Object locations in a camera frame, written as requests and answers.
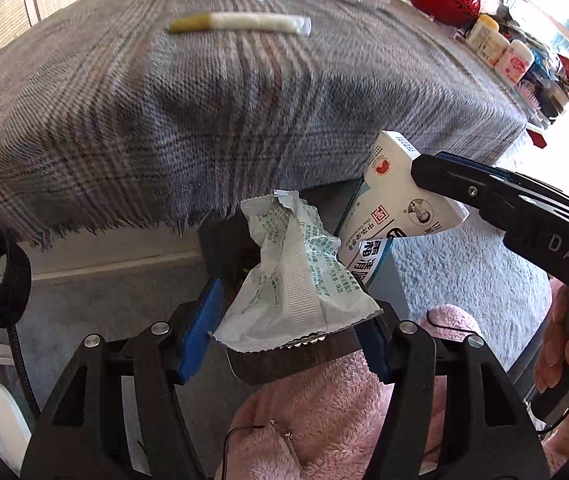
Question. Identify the pink fleece pants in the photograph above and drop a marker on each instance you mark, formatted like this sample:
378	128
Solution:
314	410

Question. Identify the white green-print wrapper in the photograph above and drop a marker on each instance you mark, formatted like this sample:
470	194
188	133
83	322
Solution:
284	280

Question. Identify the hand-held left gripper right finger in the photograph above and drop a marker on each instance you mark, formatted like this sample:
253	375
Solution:
377	352

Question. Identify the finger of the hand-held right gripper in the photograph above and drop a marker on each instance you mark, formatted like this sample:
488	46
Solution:
489	171
464	187

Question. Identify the pink label white bottle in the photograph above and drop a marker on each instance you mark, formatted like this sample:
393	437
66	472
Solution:
514	62

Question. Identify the white carton with red dot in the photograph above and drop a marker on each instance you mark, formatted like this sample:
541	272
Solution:
394	195

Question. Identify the white tube with yellow end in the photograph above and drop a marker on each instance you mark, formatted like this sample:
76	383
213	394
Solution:
244	22

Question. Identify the small white bottle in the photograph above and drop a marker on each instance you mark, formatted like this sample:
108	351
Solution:
493	49

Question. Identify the pink hairbrush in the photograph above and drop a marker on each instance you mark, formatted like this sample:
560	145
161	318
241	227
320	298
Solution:
528	95

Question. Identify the grey shaggy rug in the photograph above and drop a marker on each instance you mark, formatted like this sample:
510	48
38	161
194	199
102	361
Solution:
464	280

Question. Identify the bamboo folding screen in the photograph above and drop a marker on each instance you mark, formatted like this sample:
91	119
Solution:
4	15

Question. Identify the grey plaid blanket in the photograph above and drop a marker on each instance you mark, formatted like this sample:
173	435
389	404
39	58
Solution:
114	135

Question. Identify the yellow cap white bottle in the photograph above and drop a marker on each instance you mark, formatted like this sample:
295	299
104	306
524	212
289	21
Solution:
482	32

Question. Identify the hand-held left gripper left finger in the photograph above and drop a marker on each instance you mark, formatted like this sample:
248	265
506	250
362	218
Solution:
199	332

